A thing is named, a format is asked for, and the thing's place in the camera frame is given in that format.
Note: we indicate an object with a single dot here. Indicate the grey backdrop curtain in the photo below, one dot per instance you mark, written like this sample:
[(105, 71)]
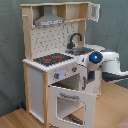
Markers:
[(111, 32)]

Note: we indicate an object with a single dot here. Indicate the left red stove knob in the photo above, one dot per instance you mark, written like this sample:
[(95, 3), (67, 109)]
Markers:
[(56, 75)]

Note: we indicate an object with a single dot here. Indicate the right red stove knob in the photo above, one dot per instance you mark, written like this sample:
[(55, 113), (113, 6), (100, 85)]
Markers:
[(74, 69)]

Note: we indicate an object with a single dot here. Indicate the black stovetop red burners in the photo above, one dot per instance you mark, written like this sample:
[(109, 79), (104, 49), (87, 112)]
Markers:
[(52, 59)]

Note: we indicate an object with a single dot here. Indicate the metal toy sink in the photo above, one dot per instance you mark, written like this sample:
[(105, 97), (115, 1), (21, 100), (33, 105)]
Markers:
[(79, 51)]

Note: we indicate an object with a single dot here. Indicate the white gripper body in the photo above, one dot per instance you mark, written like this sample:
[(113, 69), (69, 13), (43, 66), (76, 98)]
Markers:
[(81, 59)]

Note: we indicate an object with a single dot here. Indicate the grey cabinet door handle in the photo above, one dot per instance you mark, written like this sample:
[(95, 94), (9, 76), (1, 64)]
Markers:
[(84, 83)]

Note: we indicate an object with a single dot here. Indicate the white wooden toy kitchen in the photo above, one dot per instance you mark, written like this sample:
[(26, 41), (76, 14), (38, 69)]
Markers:
[(45, 40)]

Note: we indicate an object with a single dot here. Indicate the white oven door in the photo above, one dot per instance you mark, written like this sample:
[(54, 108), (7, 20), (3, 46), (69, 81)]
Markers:
[(63, 102)]

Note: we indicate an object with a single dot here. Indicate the red stove knob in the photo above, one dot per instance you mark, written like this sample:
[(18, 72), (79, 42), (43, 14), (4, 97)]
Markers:
[(74, 69), (56, 75)]

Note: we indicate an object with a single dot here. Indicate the white microwave door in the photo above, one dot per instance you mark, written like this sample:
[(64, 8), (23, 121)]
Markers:
[(93, 13)]

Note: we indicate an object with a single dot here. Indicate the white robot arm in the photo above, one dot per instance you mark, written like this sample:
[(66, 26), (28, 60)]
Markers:
[(96, 57)]

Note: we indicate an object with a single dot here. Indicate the grey range hood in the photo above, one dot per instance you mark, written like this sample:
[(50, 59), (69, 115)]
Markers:
[(48, 18)]

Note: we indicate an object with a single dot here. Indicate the black toy faucet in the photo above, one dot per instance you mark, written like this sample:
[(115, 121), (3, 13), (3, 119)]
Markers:
[(72, 41)]

